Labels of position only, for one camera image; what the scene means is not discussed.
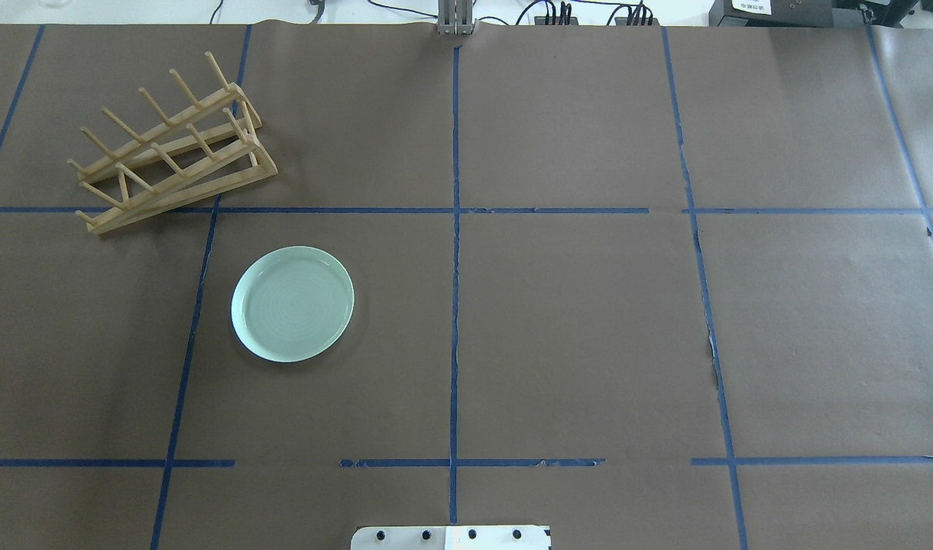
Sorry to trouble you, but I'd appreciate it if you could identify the light green plate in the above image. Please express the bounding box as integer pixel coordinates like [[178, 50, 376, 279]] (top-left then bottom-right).
[[231, 246, 355, 363]]

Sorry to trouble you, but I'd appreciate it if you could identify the wooden plate rack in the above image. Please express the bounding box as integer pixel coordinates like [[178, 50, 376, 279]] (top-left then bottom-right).
[[67, 51, 278, 235]]

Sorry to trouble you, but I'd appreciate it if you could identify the black box with label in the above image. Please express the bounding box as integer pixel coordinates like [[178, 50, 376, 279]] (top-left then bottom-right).
[[708, 0, 835, 28]]

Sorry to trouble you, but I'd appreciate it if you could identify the grey aluminium post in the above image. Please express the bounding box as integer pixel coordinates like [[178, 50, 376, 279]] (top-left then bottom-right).
[[437, 0, 476, 36]]

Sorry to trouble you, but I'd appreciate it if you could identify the white mount base plate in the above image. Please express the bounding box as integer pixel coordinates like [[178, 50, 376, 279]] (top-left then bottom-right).
[[350, 525, 552, 549]]

